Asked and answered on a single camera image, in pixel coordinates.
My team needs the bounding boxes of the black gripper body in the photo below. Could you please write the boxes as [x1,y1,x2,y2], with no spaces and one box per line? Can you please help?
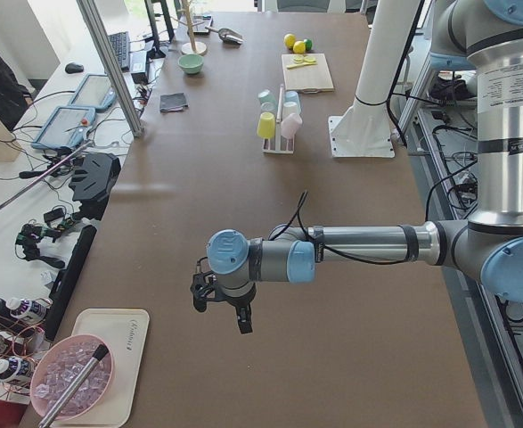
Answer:
[190,271,257,334]

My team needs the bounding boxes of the pink cup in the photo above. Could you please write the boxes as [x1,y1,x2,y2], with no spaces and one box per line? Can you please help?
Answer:
[281,114,303,139]

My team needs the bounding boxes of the green cup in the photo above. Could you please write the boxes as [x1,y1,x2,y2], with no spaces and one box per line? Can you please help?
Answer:
[257,89,275,104]

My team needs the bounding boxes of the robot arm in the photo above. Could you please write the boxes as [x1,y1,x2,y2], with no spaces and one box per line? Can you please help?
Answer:
[191,1,523,333]

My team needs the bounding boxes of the yellow cup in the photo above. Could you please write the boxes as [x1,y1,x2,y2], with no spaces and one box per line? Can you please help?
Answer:
[257,111,275,139]

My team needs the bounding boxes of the grey cup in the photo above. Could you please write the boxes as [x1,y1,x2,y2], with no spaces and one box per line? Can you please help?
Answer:
[260,102,276,115]

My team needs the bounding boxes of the cream white cup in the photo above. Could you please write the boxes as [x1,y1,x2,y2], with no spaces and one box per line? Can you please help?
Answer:
[282,101,299,119]

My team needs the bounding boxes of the light blue cup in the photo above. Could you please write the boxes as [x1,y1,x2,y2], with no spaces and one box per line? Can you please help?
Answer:
[284,90,300,106]

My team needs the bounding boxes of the white tray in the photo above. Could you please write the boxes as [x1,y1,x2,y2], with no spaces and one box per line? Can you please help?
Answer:
[42,308,151,425]

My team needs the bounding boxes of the pink bowl with ice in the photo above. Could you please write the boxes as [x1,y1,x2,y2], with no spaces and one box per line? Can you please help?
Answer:
[30,334,113,421]

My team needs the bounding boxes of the grey folded cloth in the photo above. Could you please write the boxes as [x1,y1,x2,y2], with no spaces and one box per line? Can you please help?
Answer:
[159,93,188,112]

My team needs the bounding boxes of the blue teach pendant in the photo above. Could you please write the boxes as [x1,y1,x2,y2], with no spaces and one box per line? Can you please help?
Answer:
[69,73,117,112]
[31,105,96,150]

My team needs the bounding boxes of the green bowl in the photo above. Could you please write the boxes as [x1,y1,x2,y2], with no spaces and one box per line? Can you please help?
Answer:
[177,53,204,75]

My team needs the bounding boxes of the wooden cutting board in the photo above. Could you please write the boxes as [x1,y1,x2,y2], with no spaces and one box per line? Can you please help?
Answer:
[281,53,334,93]

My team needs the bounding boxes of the yellow plastic knife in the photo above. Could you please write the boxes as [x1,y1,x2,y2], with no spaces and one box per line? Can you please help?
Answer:
[285,62,316,70]

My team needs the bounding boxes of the wooden mug tree stand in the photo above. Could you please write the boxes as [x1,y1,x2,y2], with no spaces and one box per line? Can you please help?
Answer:
[177,0,208,56]

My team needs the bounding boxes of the metal scoop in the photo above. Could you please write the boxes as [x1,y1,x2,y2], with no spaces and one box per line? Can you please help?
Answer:
[206,26,243,45]

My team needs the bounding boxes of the black computer mouse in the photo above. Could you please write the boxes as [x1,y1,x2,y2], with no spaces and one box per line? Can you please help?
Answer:
[64,62,84,74]

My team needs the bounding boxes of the whole yellow lemon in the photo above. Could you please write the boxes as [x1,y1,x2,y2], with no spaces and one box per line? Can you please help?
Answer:
[292,40,306,54]
[283,33,297,49]

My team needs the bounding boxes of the black keyboard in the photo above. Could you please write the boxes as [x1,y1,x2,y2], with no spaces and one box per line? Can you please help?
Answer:
[108,31,130,71]

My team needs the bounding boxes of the green lime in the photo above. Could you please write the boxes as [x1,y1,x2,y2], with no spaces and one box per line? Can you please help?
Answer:
[304,38,313,51]

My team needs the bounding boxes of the metal ice scoop handle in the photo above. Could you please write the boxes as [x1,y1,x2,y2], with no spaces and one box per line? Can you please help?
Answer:
[38,344,109,428]

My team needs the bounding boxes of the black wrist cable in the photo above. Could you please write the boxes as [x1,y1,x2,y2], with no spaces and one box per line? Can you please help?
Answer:
[267,190,416,265]

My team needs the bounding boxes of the white wire cup rack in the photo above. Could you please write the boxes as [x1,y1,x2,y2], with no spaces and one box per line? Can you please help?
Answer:
[257,84,303,154]

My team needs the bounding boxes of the aluminium frame post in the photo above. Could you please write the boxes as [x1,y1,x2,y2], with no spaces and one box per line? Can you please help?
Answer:
[77,0,143,137]

